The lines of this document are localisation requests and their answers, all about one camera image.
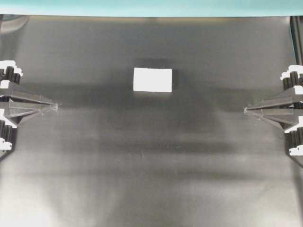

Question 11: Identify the black vertical frame rail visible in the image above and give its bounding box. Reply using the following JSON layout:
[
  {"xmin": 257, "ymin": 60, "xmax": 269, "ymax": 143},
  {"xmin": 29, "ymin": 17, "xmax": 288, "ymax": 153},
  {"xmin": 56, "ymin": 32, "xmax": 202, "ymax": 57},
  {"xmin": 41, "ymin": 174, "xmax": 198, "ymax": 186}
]
[{"xmin": 290, "ymin": 16, "xmax": 303, "ymax": 65}]

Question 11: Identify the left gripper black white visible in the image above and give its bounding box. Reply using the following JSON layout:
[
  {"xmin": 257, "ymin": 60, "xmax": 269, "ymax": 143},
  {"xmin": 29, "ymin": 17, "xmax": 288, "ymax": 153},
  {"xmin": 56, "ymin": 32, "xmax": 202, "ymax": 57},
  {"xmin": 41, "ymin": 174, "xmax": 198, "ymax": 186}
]
[{"xmin": 0, "ymin": 60, "xmax": 59, "ymax": 152}]

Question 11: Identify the white rectangular sponge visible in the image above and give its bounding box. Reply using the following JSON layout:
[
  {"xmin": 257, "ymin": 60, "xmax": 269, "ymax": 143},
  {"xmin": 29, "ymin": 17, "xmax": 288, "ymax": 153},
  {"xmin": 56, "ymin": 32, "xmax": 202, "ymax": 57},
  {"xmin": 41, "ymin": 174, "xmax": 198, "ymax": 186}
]
[{"xmin": 133, "ymin": 68, "xmax": 172, "ymax": 93}]

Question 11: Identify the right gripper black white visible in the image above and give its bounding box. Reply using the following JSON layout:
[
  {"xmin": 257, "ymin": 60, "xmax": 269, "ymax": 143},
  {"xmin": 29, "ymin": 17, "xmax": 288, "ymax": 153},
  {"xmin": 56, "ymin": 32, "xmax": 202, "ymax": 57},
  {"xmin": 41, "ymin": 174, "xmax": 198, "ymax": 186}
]
[{"xmin": 243, "ymin": 65, "xmax": 303, "ymax": 157}]

